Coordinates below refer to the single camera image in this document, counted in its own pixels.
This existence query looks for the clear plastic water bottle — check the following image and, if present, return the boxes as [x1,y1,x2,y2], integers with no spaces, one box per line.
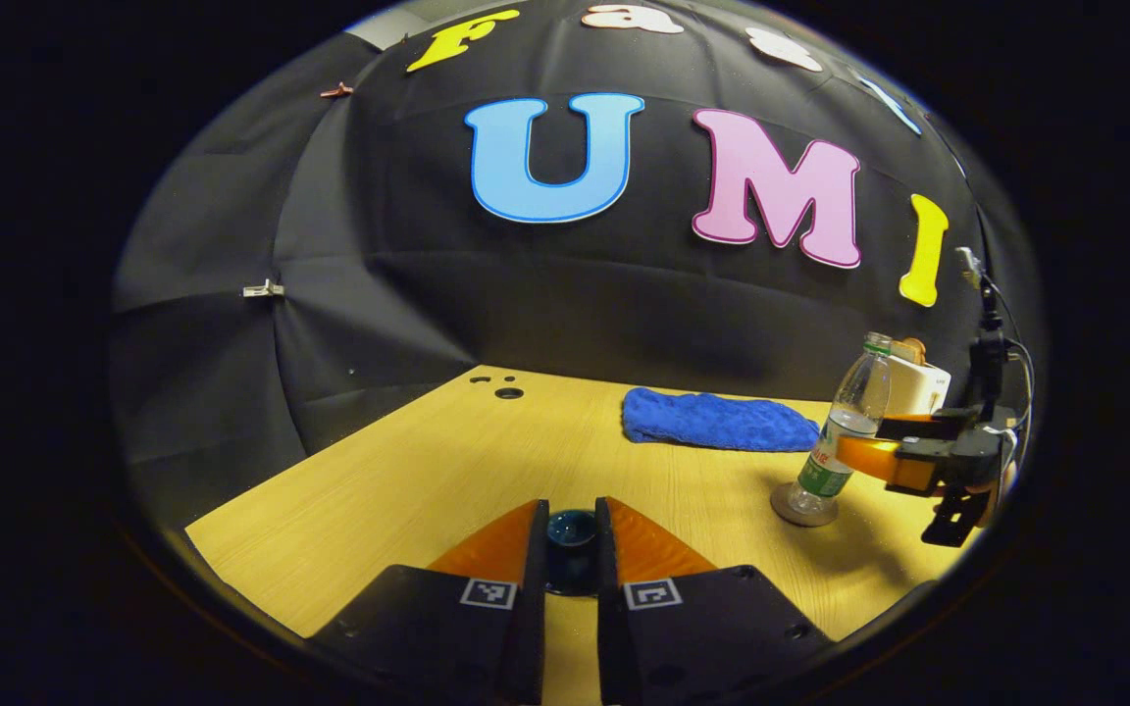
[785,330,896,529]

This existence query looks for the white toaster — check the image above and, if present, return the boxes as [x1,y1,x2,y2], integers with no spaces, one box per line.
[883,353,952,419]

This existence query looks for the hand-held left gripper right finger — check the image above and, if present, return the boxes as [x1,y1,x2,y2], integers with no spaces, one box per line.
[594,496,835,706]

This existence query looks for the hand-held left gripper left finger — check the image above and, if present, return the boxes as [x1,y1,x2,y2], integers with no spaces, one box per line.
[306,498,551,706]

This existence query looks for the blue towel cloth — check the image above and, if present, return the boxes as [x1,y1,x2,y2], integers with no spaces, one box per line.
[621,386,822,454]

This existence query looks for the round brown coaster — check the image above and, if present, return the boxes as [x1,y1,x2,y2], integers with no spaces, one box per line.
[770,479,842,529]

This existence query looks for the dark teal teacup lid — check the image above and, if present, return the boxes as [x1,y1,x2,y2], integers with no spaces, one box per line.
[545,508,600,597]

